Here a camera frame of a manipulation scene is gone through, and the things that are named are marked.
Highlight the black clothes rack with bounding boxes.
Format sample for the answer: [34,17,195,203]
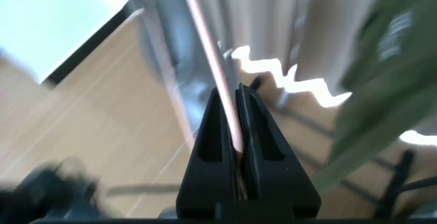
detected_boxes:
[249,75,437,219]

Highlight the green long-sleeved shirt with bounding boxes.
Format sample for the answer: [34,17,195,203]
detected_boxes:
[310,0,437,194]

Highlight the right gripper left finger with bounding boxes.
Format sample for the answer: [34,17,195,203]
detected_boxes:
[175,87,242,219]

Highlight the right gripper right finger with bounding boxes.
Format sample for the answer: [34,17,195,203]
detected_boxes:
[234,83,322,219]

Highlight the pale grey shorts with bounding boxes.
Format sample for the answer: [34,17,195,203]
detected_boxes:
[117,0,240,132]

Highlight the pink clothes hanger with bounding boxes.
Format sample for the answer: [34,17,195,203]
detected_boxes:
[148,0,245,197]

